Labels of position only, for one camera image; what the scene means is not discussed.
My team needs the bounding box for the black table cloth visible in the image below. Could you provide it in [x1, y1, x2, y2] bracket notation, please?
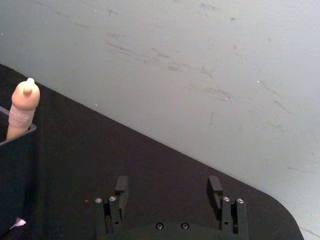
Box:
[0, 63, 305, 240]

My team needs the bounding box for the small white plastic piece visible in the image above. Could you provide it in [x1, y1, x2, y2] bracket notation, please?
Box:
[9, 217, 27, 230]

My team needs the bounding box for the black rack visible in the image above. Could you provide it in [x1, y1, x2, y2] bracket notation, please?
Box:
[0, 105, 38, 240]

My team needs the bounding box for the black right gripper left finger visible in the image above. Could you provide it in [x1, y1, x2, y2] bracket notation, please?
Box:
[94, 175, 130, 235]

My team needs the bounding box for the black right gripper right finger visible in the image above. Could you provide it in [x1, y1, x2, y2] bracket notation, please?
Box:
[206, 175, 250, 236]

